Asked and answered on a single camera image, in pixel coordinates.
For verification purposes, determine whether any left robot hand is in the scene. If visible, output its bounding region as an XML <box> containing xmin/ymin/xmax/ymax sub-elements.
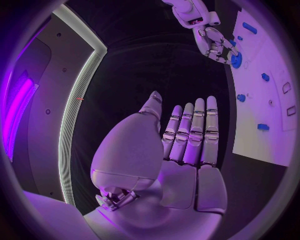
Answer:
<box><xmin>83</xmin><ymin>90</ymin><xmax>229</xmax><ymax>240</ymax></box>

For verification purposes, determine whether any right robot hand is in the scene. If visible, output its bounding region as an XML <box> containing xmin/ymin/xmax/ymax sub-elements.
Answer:
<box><xmin>191</xmin><ymin>26</ymin><xmax>242</xmax><ymax>66</ymax></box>

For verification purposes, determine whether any large blue gear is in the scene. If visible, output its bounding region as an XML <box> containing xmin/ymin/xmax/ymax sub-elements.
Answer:
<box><xmin>230</xmin><ymin>51</ymin><xmax>244</xmax><ymax>69</ymax></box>

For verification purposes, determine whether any white task board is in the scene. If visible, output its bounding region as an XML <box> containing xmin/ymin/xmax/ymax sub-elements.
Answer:
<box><xmin>231</xmin><ymin>10</ymin><xmax>300</xmax><ymax>167</ymax></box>

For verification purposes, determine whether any blue short cylinder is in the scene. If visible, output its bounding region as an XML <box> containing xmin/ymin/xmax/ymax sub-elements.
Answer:
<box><xmin>241</xmin><ymin>21</ymin><xmax>259</xmax><ymax>35</ymax></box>

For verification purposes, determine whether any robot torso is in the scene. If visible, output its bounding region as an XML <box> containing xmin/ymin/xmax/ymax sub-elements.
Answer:
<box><xmin>8</xmin><ymin>3</ymin><xmax>109</xmax><ymax>206</ymax></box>

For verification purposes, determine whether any glowing light bar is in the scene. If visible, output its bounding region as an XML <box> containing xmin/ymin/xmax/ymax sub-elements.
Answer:
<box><xmin>3</xmin><ymin>70</ymin><xmax>40</xmax><ymax>163</ymax></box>

